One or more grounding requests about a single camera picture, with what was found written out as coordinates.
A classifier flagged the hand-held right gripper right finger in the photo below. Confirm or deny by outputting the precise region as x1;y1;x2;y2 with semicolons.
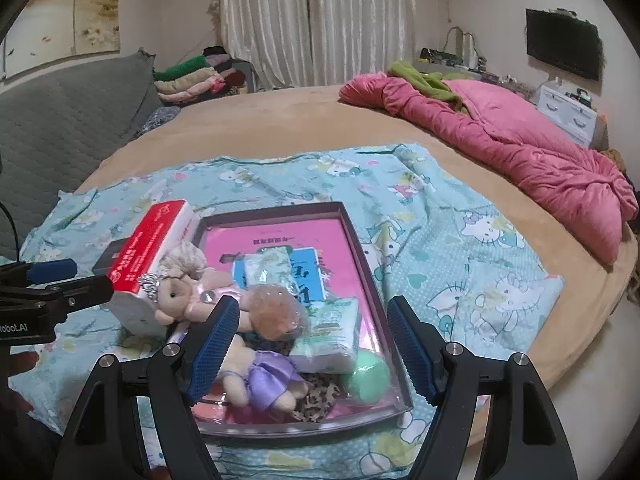
386;296;576;480

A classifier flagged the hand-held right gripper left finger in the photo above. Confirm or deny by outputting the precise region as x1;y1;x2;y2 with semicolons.
60;295;242;480

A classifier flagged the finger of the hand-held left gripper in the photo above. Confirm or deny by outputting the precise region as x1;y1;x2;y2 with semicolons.
0;258;77;286
0;275;115;316

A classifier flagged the mint green plastic capsule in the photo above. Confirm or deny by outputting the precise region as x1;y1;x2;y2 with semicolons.
341;349;391;405

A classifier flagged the plush bear with purple dress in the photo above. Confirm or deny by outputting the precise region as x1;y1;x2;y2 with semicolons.
215;332;311;413

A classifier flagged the plush bear with silver tiara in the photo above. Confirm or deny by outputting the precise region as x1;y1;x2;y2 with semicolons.
137;266;253;328

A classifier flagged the small white tissue pack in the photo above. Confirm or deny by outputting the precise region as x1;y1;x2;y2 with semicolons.
243;245;296;293
290;296;363;375

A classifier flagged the leopard print scrunchie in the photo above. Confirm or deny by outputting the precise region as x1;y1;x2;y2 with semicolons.
292;372;343;423

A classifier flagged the dark shallow box tray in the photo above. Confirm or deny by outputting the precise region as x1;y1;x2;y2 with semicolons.
165;201;416;436

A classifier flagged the person's left hand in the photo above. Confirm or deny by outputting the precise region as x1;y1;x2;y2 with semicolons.
0;350;43;391

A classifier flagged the black box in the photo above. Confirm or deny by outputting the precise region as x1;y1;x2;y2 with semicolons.
92;240;128;276

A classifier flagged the red tissue box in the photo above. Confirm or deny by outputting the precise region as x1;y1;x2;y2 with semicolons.
107;199;201;336

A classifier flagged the pink book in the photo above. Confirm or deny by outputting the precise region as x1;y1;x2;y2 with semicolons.
200;220;401;423

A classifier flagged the light blue printed blanket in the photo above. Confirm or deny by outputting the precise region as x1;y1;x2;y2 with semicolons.
10;142;563;480

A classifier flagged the grey quilted headboard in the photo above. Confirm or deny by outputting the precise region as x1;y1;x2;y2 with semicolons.
0;52;163;266

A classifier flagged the dark floral pillow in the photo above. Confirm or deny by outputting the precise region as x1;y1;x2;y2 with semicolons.
135;105;181;136

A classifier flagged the pile of folded clothes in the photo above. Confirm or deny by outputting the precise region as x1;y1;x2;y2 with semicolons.
152;46;248;106

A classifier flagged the pink quilt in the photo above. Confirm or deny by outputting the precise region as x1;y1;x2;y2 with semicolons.
339;72;640;266

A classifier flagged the round bed with tan sheet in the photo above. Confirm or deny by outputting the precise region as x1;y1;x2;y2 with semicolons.
75;84;640;446

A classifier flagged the green garment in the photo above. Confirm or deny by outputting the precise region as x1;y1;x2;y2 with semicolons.
387;60;481;113

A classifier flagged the white drawer cabinet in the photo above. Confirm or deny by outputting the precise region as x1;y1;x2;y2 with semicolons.
537;82;608;148

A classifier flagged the white curtain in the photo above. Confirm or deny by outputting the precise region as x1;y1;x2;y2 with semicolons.
220;0;416;88

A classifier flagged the black cable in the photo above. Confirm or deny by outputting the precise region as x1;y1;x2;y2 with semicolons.
0;202;23;263

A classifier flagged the wall painting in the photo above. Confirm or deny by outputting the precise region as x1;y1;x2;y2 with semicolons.
0;0;123;81

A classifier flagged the white bag with handles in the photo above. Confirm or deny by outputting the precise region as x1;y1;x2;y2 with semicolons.
445;26;483;68

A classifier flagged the black wall television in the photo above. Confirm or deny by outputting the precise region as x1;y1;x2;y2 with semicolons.
525;8;601;82

